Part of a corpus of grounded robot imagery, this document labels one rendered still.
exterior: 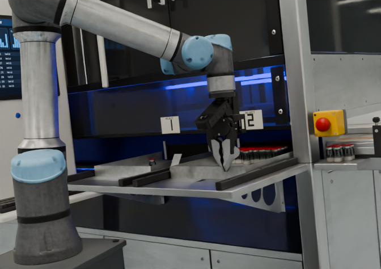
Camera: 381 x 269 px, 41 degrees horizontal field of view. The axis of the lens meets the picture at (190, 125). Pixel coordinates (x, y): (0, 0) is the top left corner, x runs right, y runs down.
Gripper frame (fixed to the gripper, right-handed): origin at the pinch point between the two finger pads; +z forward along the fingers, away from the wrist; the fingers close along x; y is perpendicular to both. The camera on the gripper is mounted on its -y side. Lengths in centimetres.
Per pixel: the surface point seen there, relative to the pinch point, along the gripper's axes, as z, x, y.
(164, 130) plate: -9, 44, 27
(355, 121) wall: 19, 150, 487
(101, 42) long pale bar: -44, 65, 19
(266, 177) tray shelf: 3.4, -10.4, 4.3
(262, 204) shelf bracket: 13.2, -1.1, 16.1
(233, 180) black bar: 2.0, -8.0, -7.4
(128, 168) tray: 0.6, 37.4, 1.0
